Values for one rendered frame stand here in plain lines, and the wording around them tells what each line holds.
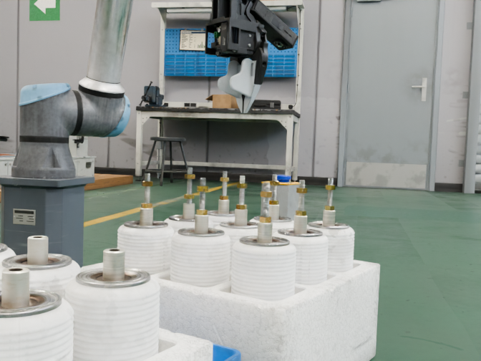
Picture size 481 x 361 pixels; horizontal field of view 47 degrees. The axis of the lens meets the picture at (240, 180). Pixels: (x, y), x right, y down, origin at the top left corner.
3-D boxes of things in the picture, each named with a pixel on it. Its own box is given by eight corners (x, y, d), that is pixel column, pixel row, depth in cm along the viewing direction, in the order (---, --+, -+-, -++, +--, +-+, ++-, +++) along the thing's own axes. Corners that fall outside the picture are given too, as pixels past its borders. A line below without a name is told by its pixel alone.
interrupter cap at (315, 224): (306, 223, 107) (306, 220, 107) (346, 225, 107) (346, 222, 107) (309, 230, 100) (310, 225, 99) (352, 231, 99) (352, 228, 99)
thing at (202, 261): (157, 349, 88) (161, 235, 86) (182, 330, 97) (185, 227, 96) (215, 357, 85) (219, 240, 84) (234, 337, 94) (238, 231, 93)
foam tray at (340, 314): (77, 370, 95) (79, 266, 94) (210, 316, 128) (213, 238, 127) (278, 443, 74) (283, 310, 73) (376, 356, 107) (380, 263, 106)
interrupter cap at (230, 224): (269, 227, 101) (269, 223, 101) (247, 232, 94) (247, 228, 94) (235, 223, 105) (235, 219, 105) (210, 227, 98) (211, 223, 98)
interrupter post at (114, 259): (96, 281, 57) (97, 250, 57) (113, 277, 59) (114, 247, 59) (114, 286, 56) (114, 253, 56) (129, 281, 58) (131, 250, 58)
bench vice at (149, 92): (151, 109, 584) (152, 85, 582) (167, 109, 580) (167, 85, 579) (136, 106, 543) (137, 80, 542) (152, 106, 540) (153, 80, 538)
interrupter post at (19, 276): (-7, 308, 47) (-6, 270, 47) (18, 301, 49) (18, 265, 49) (12, 314, 46) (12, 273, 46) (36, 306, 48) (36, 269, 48)
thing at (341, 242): (296, 313, 109) (300, 221, 108) (346, 315, 109) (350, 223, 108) (300, 329, 100) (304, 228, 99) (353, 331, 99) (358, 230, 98)
